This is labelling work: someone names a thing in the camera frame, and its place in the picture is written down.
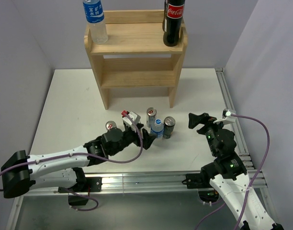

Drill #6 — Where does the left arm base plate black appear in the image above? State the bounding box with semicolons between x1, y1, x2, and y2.
58;177;102;193

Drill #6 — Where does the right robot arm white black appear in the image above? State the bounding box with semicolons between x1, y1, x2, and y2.
182;109;283;230

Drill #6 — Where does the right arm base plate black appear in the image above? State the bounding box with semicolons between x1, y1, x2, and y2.
181;173;211;189

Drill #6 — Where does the aluminium rail frame front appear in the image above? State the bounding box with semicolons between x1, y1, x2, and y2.
23;171;268;196

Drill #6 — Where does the aluminium rail frame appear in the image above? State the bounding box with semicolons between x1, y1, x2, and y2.
23;171;268;196
215;68;254;170

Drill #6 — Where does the small water bottle blue cap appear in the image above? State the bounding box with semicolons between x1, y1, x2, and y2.
151;119;164;138

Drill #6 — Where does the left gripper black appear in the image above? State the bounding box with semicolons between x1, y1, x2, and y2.
109;123;157;156

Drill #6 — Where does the water bottle blue label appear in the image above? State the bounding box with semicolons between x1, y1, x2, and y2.
82;0;108;44

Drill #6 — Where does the silver slim beverage can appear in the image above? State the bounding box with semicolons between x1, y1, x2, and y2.
146;107;157;128

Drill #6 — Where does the dark green beverage can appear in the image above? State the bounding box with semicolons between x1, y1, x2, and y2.
163;116;176;139

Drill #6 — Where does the blue silver energy drink can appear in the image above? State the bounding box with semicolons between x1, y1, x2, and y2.
105;120;117;131

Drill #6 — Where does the Coca-Cola bottle red label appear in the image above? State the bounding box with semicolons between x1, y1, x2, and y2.
162;0;185;46

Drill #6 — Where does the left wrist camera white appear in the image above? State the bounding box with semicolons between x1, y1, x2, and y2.
121;110;141;127

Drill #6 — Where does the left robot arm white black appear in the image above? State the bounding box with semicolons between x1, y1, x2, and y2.
1;123;156;198

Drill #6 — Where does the wooden two-tier shelf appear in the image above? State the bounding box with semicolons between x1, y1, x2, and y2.
84;10;188;109

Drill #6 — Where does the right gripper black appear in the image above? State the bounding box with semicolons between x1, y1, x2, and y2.
188;112;228;156

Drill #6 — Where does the aluminium rail frame right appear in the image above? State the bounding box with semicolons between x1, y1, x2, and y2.
215;68;254;170

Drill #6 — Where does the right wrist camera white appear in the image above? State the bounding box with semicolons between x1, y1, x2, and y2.
213;109;236;125

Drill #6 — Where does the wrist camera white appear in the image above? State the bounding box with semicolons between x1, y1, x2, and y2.
213;109;236;125
121;110;141;127

